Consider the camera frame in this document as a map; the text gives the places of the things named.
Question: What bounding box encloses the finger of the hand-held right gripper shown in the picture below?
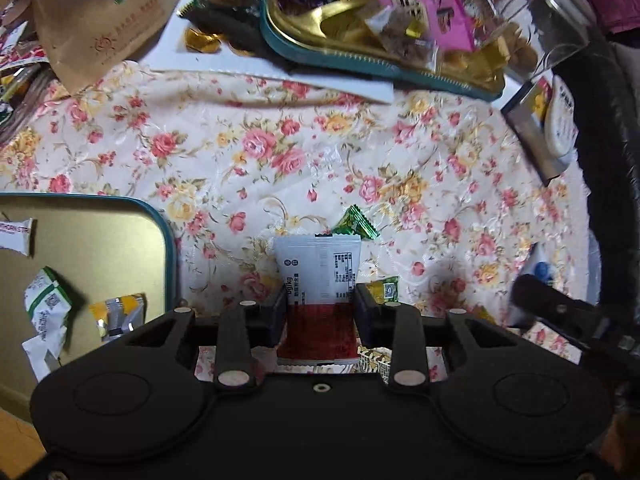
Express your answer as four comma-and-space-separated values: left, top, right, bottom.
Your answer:
511, 275, 608, 333

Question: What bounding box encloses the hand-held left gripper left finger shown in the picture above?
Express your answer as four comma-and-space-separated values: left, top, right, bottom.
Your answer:
97, 284, 289, 395

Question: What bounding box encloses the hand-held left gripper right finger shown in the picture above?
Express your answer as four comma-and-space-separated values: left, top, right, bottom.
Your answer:
353, 284, 543, 395

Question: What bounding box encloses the yellow gold snack packet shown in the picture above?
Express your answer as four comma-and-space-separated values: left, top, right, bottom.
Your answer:
357, 280, 401, 381

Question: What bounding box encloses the red and white snack packet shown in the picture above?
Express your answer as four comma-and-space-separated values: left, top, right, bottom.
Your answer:
272, 234, 362, 367

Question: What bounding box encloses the green candy wrapper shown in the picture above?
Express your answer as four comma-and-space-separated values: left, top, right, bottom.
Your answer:
331, 205, 379, 242

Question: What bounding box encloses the silver and yellow snack packet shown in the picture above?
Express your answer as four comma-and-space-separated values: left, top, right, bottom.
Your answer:
89, 294, 147, 343

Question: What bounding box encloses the gold metal tray teal rim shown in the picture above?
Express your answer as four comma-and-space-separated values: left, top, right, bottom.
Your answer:
0, 192, 177, 426

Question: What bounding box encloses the green and white snack packet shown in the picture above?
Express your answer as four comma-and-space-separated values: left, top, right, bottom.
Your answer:
22, 266, 73, 341

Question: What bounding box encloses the plain white snack packet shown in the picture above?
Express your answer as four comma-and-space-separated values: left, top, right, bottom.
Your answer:
21, 330, 68, 383

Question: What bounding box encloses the white snack packet red print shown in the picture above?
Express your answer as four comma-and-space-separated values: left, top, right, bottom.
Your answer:
0, 217, 36, 257

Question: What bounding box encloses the black curved tube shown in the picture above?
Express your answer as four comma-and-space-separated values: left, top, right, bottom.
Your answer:
555, 42, 640, 311

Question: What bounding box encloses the floral tablecloth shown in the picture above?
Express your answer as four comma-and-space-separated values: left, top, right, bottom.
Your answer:
0, 60, 601, 386

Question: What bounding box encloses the white round container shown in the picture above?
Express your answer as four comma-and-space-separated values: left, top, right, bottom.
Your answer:
544, 77, 581, 158

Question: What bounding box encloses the grey box yellow label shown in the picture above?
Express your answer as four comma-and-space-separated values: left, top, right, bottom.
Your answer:
501, 77, 571, 183

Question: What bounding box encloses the white flat board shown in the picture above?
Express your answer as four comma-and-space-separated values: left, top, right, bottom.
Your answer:
142, 0, 396, 106

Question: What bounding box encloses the teal tray gold inside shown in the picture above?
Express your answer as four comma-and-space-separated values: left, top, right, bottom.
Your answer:
259, 0, 506, 101

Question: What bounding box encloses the clear plastic container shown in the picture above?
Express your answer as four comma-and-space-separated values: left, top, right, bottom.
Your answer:
460, 0, 596, 71

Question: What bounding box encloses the gold foil candy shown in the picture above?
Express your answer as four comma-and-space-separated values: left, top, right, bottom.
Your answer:
185, 27, 226, 53

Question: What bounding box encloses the dark snack packet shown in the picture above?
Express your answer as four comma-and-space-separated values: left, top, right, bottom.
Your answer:
180, 0, 266, 58

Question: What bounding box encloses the heap of wrapped candies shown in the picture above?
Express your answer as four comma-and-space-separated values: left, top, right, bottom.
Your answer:
265, 0, 541, 86

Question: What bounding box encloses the brown paper bag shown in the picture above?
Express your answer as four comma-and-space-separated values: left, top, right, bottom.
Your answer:
27, 0, 185, 96

